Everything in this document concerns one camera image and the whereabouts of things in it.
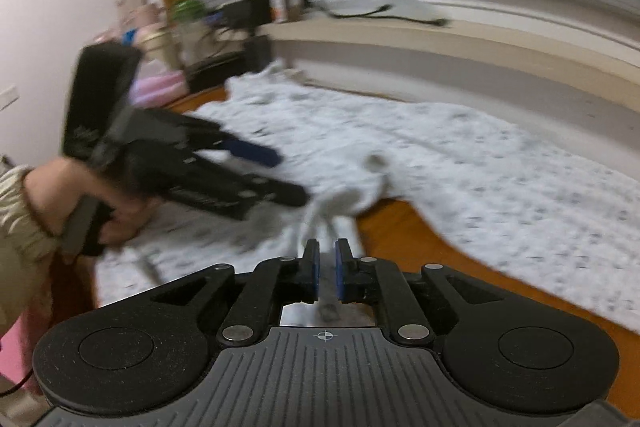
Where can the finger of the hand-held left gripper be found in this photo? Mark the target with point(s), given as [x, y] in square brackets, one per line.
[255, 154]
[280, 197]

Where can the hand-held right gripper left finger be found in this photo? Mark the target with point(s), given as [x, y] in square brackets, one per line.
[314, 274]

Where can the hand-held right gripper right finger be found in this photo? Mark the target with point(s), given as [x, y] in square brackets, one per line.
[340, 274]

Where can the white checker-print pants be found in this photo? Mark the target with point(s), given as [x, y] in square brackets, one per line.
[450, 147]

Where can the person's left hand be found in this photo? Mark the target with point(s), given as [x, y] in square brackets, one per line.
[60, 187]

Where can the green-lid bottle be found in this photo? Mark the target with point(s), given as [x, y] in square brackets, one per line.
[187, 9]

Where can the black device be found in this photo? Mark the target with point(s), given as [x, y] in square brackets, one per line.
[240, 14]

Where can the clear bottle orange label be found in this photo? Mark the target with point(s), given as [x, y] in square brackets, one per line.
[282, 9]

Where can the beige window sill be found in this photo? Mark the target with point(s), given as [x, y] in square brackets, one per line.
[450, 52]

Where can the white wall switch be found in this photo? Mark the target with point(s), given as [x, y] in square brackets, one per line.
[9, 98]

